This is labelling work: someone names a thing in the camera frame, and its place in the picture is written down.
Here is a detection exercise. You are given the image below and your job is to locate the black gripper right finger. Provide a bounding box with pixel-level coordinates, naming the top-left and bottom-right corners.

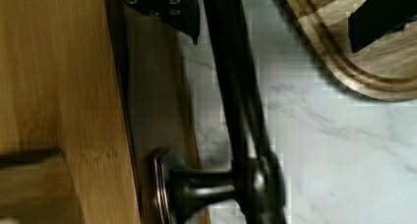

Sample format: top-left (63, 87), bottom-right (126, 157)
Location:
top-left (348, 0), bottom-right (417, 53)

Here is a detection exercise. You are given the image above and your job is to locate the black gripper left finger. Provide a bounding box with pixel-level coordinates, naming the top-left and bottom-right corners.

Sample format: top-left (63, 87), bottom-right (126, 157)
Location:
top-left (123, 0), bottom-right (201, 44)

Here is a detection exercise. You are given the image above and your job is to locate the dark wooden drawer front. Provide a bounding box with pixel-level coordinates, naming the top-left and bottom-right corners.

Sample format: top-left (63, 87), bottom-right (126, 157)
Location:
top-left (104, 0), bottom-right (201, 224)

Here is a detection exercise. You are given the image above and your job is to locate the dark wooden cutting board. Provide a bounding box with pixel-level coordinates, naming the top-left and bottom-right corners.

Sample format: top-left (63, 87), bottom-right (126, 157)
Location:
top-left (274, 0), bottom-right (417, 102)

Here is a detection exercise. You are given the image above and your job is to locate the dark bronze drawer handle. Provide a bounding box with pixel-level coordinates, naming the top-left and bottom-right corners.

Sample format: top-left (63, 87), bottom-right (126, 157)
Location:
top-left (149, 0), bottom-right (287, 224)

